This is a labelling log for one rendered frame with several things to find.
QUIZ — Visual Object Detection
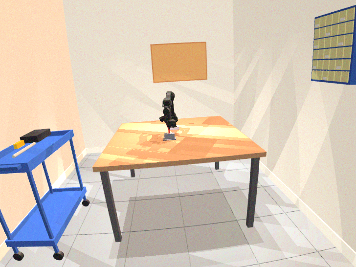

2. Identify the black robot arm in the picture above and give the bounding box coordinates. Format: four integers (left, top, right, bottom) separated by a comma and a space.
159, 91, 178, 128

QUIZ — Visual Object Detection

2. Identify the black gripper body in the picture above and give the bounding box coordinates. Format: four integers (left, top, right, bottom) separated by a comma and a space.
165, 113, 176, 124

